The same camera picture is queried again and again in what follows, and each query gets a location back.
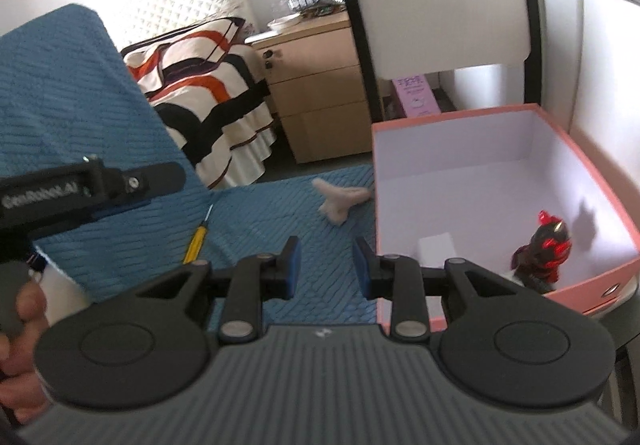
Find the blue textured towel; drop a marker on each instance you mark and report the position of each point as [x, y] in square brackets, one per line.
[75, 125]

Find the black keys in drawer lock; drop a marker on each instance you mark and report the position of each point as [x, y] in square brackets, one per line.
[269, 59]

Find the wooden three-drawer nightstand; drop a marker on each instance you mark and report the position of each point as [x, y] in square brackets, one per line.
[320, 95]

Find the white chair with black frame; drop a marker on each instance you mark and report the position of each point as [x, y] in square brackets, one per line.
[440, 0]

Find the yellow screwdriver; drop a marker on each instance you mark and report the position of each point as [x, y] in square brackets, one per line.
[196, 237]

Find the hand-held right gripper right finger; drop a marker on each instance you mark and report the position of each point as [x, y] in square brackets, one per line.
[361, 270]

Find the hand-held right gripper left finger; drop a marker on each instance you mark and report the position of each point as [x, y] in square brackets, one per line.
[294, 270]

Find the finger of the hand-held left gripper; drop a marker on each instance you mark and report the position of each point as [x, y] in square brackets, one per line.
[150, 177]

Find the cluster of small glass bottles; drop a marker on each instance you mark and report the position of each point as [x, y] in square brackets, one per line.
[315, 0]

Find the pink paper bag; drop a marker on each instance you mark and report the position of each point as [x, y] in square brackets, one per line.
[417, 95]

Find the white charger plug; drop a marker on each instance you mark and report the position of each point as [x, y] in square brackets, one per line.
[436, 251]

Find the beige tooth-shaped toy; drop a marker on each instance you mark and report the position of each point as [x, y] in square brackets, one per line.
[340, 200]

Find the white bowl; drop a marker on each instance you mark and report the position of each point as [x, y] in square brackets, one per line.
[284, 23]

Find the pink cardboard box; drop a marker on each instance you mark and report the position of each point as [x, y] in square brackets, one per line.
[475, 175]

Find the red and black toy figure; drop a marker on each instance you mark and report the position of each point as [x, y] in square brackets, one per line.
[545, 250]

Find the striped orange black white blanket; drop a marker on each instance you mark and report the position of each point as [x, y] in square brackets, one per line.
[210, 90]

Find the person's left hand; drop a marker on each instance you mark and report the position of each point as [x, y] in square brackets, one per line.
[27, 305]

